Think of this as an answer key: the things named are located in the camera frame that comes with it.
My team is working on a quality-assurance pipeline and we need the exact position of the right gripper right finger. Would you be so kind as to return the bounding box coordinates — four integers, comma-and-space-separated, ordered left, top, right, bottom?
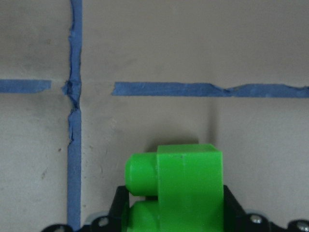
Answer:
224, 185, 246, 225

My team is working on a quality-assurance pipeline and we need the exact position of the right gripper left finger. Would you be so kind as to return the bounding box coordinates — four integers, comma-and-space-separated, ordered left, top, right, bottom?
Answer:
109, 186, 129, 221

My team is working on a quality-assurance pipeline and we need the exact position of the green toy block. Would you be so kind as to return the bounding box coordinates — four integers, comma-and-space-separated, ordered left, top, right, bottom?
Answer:
122, 144, 224, 232

